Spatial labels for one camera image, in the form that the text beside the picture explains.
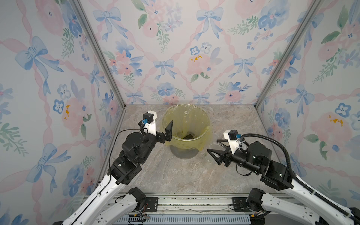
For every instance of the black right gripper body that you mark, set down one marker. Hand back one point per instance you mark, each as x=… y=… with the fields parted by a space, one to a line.
x=230 y=157

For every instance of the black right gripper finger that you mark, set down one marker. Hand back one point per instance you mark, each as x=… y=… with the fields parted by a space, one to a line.
x=222 y=149
x=218 y=157

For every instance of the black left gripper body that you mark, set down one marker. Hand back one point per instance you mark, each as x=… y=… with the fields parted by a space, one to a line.
x=160 y=138

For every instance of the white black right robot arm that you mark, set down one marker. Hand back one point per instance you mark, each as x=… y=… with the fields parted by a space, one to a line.
x=315 y=208

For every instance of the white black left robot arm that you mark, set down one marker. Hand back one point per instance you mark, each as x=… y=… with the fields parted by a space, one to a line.
x=135 y=151

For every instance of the yellow plastic bin liner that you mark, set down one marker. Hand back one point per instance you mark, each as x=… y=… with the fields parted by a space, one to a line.
x=192 y=128

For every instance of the grey mesh trash bin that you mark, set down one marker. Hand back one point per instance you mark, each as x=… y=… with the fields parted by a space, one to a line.
x=184 y=152

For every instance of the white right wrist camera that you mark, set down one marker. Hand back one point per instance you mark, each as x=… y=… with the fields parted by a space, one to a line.
x=233 y=138

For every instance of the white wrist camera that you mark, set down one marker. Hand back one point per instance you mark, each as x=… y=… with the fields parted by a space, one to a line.
x=233 y=138
x=149 y=122

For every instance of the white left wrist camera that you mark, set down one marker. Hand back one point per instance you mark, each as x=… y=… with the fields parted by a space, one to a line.
x=149 y=122

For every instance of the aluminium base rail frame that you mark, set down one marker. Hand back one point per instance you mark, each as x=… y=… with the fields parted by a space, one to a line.
x=194 y=208

